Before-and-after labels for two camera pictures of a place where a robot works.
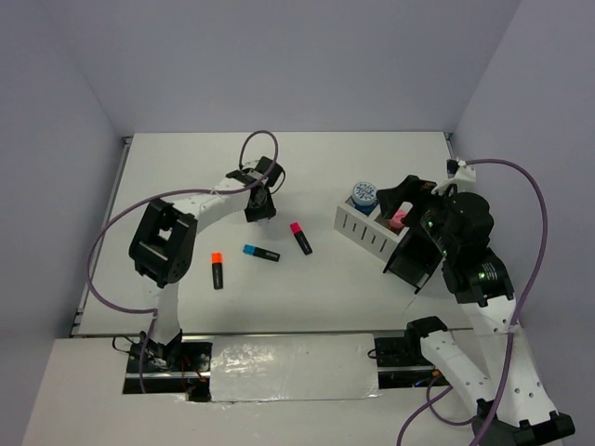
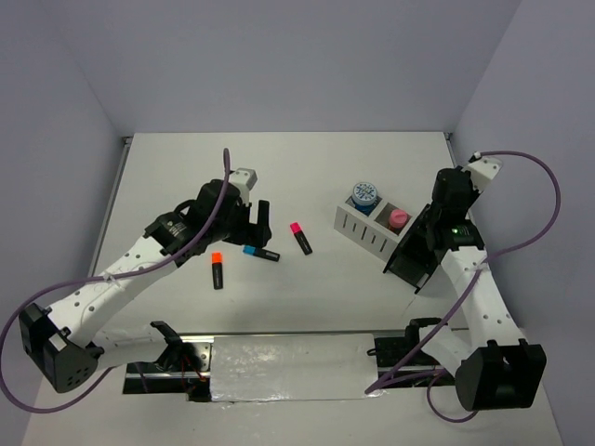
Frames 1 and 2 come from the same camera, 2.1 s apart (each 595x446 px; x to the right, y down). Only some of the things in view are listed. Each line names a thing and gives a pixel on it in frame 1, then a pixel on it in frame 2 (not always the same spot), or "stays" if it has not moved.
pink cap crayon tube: (396, 219) stays
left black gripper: (269, 211) to (254, 234)
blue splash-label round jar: (363, 197) stays
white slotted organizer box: (371, 230) stays
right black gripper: (413, 189) to (474, 193)
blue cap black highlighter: (256, 251) stays
